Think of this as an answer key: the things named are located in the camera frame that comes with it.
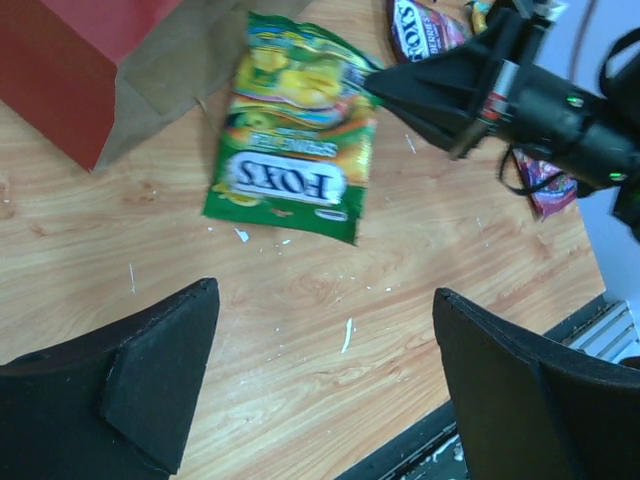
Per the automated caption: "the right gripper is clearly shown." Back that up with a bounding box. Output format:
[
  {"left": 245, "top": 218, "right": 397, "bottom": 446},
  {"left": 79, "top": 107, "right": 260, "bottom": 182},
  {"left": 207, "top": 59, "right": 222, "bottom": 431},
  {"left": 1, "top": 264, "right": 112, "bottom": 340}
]
[{"left": 364, "top": 8, "right": 639, "bottom": 188}]

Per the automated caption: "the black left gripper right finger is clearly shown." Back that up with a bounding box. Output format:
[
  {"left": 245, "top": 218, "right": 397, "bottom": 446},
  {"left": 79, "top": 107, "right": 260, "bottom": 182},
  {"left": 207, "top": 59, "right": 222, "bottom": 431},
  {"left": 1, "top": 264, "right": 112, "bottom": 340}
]
[{"left": 432, "top": 288, "right": 639, "bottom": 480}]

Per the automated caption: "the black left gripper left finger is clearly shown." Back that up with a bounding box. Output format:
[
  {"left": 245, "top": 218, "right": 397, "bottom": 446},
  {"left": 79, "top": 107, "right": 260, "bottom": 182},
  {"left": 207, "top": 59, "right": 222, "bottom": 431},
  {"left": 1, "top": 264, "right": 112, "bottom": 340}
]
[{"left": 1, "top": 277, "right": 220, "bottom": 479}]

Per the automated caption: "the purple candy packet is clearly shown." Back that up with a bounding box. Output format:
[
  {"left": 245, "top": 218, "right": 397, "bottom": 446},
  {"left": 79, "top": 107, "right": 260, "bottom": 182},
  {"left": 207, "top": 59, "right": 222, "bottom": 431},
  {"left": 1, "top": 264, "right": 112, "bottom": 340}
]
[
  {"left": 386, "top": 0, "right": 471, "bottom": 64},
  {"left": 514, "top": 150, "right": 578, "bottom": 220}
]

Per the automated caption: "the green candy packet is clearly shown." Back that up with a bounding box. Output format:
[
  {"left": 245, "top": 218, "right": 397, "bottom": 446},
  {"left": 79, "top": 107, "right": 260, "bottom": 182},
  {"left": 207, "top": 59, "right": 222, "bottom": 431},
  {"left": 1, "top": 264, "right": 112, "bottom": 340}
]
[
  {"left": 465, "top": 0, "right": 493, "bottom": 34},
  {"left": 203, "top": 13, "right": 381, "bottom": 244}
]

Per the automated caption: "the red paper bag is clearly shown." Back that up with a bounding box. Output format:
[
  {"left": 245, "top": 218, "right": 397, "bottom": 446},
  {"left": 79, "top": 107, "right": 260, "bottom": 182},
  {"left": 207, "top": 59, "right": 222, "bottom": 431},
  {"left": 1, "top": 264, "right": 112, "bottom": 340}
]
[{"left": 1, "top": 1, "right": 304, "bottom": 171}]

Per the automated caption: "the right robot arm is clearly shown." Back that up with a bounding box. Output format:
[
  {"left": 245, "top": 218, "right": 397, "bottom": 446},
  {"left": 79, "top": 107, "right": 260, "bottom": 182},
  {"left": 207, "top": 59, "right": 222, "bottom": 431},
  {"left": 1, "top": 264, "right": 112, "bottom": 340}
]
[{"left": 364, "top": 1, "right": 639, "bottom": 234}]

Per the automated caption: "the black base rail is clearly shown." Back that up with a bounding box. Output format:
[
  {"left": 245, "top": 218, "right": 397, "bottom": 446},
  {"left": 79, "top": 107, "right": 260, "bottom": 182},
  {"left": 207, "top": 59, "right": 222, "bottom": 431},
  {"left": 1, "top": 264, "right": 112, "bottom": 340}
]
[{"left": 345, "top": 288, "right": 639, "bottom": 479}]

